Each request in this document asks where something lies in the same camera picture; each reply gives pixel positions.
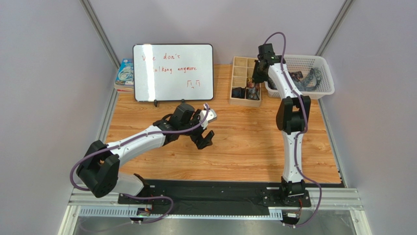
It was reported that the colourful patterned tie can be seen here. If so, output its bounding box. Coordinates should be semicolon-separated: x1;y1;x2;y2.
246;77;260;89

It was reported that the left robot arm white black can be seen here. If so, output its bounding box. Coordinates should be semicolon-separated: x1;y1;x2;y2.
70;103;217;200

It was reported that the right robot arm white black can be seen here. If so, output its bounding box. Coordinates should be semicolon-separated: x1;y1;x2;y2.
253;44;311;206

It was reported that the dark patterned tie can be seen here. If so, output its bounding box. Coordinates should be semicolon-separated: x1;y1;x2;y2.
289;71;304;82

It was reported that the white plastic basket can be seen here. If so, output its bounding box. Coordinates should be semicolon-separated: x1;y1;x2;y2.
284;54;335;100

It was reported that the wooden compartment box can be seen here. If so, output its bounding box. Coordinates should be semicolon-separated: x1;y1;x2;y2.
229;56;262;107

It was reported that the rolled black tie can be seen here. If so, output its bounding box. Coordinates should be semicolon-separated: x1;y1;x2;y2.
231;87;246;99

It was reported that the whiteboard with red writing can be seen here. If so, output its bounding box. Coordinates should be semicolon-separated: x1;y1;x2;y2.
132;44;214;102

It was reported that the blue book stack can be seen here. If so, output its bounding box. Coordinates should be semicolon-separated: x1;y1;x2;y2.
114;58;134;93

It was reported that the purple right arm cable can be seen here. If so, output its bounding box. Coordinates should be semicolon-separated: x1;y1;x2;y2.
263;31;323;228

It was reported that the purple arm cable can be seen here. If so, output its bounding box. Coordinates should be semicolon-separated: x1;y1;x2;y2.
263;31;323;228
69;103;211;226

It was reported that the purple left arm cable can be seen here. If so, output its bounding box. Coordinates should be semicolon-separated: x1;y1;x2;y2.
69;103;211;226

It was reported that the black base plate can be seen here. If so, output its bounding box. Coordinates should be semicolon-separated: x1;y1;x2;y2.
117;179;312;216

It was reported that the aluminium frame rail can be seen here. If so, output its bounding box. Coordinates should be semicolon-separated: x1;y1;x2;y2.
59;180;371;235

